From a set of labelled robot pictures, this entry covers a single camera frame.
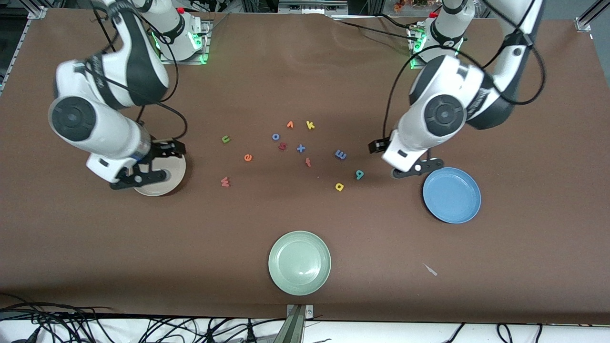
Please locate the blue foam letter m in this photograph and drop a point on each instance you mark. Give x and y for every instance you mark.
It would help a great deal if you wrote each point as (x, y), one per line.
(340, 154)

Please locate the small grey paper scrap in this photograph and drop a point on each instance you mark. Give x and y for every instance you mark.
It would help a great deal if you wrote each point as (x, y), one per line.
(430, 269)

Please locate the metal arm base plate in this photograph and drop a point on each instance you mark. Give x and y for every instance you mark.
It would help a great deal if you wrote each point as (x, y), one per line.
(413, 64)
(205, 55)

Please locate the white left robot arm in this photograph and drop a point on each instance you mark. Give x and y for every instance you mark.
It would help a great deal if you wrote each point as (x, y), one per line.
(452, 78)

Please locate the red foam letter w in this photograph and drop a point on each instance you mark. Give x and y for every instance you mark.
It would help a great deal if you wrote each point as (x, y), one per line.
(225, 182)

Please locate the brown table cover sheet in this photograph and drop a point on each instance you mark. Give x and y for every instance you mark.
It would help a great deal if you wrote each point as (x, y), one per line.
(305, 85)

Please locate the beige brown plate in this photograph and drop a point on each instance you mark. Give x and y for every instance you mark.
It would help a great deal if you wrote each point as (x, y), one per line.
(174, 176)

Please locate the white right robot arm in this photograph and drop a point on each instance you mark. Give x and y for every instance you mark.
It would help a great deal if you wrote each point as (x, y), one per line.
(109, 128)

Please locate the aluminium frame rail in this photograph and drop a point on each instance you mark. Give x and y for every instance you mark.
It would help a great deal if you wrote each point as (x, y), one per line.
(584, 23)
(38, 13)

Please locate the blue plate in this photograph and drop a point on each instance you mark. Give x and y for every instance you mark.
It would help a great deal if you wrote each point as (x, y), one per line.
(452, 195)

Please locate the pale green plate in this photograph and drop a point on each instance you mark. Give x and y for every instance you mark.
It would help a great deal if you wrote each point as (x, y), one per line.
(299, 263)

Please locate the metal table edge bracket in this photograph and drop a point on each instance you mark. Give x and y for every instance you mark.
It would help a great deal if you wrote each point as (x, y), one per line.
(298, 328)

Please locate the grey box with ports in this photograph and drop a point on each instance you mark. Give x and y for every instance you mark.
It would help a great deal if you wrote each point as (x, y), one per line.
(312, 5)

